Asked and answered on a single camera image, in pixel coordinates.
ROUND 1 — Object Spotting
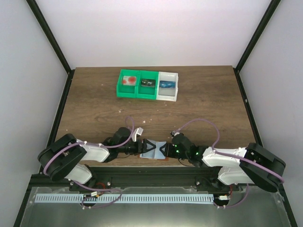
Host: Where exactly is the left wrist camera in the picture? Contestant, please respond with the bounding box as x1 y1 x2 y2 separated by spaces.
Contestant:
131 127 143 142

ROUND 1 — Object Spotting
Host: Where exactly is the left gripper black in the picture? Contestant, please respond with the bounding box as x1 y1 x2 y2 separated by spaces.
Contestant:
118 139 156 156

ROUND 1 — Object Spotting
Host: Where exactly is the light blue slotted cable duct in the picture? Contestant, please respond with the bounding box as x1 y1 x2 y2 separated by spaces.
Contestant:
35 194 214 204

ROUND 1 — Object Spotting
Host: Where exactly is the white bin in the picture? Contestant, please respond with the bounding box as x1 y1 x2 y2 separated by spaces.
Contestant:
156 71 178 102

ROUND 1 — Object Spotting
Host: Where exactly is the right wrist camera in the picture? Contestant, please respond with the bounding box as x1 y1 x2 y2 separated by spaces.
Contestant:
170 131 180 138

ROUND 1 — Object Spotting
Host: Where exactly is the black aluminium frame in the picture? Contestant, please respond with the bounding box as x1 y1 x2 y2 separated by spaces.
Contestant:
13 0 299 227

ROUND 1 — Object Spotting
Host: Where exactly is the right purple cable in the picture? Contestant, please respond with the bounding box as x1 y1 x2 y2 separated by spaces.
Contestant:
174 118 285 209

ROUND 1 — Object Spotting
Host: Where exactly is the purple cable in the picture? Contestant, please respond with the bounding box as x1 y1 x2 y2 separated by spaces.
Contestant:
174 118 285 209
44 115 135 210

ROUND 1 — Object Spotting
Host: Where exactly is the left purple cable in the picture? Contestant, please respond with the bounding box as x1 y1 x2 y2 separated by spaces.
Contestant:
44 115 135 210

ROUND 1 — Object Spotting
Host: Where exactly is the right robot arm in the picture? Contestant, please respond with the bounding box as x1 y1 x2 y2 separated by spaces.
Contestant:
159 133 286 192

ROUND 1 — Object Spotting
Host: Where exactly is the green double bin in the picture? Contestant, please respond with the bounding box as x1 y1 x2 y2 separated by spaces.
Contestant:
116 69 159 100

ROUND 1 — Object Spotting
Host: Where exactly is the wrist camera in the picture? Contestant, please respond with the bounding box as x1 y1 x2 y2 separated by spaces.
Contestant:
170 131 180 138
131 127 143 142

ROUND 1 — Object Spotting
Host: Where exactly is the black card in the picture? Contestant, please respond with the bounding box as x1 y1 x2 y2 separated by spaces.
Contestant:
140 79 156 87

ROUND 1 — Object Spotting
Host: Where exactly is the red white card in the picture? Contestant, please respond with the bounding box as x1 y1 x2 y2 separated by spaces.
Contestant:
122 76 137 86

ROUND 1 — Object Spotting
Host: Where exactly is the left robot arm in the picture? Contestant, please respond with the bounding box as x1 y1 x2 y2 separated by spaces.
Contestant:
37 127 156 191

